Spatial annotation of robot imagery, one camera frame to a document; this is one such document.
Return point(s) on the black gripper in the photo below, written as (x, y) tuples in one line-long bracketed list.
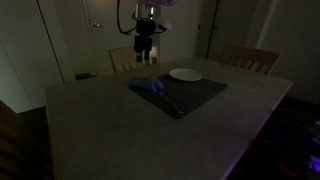
[(145, 41)]

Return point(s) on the blue towel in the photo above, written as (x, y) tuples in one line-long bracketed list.
[(146, 82)]

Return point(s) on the white round plate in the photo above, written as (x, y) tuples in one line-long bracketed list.
[(185, 74)]

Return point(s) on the wooden slat-back chair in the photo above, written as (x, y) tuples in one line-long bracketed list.
[(123, 60), (250, 58)]

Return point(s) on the white door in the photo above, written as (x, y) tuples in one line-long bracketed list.
[(106, 43)]

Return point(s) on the black table knife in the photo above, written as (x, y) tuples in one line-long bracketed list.
[(170, 103)]

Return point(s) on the dark rectangular placemat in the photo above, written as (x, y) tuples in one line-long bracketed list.
[(195, 95)]

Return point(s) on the dark furniture piece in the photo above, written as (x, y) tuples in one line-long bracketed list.
[(20, 143)]

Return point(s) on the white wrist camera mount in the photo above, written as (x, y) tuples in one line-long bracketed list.
[(163, 26)]

